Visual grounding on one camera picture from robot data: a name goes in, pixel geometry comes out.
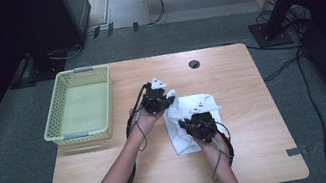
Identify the person's left hand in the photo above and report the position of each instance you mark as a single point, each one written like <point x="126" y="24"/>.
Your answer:
<point x="146" y="121"/>

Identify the person's right hand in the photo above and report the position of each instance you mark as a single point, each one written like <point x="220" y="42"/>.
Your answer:
<point x="210" y="150"/>

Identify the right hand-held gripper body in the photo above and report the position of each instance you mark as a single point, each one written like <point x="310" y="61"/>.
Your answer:
<point x="204" y="126"/>

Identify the green plastic basket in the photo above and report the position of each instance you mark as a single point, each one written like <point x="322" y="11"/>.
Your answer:
<point x="55" y="124"/>

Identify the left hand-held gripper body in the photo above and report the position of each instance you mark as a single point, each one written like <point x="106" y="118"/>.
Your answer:
<point x="152" y="100"/>

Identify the black cabinet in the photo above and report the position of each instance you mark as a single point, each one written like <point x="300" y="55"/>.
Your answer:
<point x="47" y="20"/>

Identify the dark floor tape strip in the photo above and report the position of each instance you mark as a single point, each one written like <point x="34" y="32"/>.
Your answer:
<point x="135" y="26"/>
<point x="96" y="31"/>

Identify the white t-shirt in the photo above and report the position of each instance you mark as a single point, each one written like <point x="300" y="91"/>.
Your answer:
<point x="181" y="108"/>

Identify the grey tape strip on table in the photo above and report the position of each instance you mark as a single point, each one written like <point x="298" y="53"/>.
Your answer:
<point x="296" y="151"/>

